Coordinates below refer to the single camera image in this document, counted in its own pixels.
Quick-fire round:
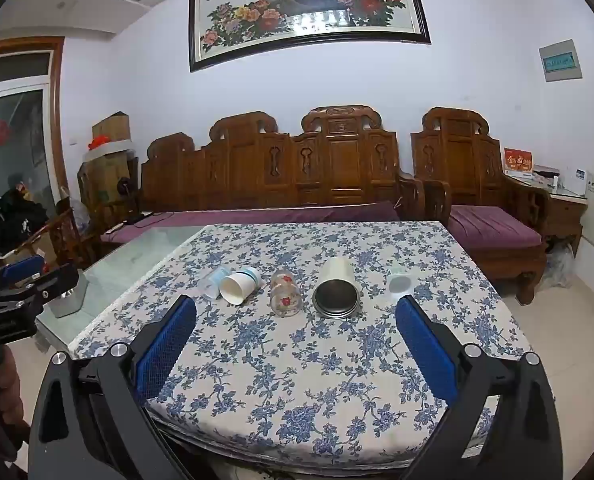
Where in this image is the wooden chair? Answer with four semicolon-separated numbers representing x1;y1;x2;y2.
0;205;100;273

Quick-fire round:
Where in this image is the small white cup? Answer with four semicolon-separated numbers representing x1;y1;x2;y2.
387;272;412;297

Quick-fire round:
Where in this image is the clear plastic cup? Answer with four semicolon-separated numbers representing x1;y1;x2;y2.
198;266;234;302

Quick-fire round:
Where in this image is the floral glass cup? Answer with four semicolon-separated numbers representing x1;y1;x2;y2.
268;269;304;317

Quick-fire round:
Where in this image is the carved wooden sofa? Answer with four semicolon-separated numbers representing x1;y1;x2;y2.
100;105;426;261

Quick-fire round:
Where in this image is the clear plastic bag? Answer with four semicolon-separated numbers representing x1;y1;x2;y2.
544;242;576;289

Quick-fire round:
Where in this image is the grey wall electrical box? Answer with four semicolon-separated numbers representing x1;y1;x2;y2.
538;38;583;83

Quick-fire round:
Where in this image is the purple armchair cushion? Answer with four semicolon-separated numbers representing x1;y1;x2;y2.
447;204;544;251

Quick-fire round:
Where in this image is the wooden side table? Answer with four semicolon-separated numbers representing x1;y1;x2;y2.
504;170;589;261

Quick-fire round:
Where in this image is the white paper cup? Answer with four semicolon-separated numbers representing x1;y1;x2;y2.
219;267;263;306

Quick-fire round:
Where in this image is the red desk calendar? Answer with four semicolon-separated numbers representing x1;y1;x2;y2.
503;148;534;182

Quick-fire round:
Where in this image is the cream steel tumbler cup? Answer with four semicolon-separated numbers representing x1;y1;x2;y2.
311;256;364;320

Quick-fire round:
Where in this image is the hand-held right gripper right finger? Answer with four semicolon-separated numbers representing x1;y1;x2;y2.
395;295;564;480

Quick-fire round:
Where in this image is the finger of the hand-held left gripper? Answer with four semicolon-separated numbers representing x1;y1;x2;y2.
11;261;81;312
0;254;46;295

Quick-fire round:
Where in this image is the person's left hand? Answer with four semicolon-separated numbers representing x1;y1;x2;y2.
0;345;32;457

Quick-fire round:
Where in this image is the white box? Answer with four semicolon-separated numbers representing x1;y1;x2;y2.
560;167;589;197

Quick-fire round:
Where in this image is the purple sofa cushion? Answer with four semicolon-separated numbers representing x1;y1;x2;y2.
101;201;402;245

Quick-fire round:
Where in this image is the framed peacock flower painting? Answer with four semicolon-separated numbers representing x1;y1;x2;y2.
188;0;432;74

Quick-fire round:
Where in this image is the carved wooden armchair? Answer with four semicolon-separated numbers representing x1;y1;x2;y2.
410;106;552;306

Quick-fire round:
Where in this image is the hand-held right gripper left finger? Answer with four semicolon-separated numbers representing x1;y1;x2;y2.
28;294;198;480

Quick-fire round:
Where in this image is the blue floral tablecloth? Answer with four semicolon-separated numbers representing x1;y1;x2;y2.
67;220;533;466

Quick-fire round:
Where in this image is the brown cardboard box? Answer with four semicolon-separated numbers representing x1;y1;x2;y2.
92;111;130;143

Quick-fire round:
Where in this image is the pile of black clothes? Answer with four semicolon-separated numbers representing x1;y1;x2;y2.
0;172;50;256

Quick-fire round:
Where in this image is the wooden door frame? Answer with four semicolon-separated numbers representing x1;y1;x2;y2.
0;36;70;211

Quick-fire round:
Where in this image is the large cardboard box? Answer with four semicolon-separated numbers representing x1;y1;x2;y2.
79;150;140;216

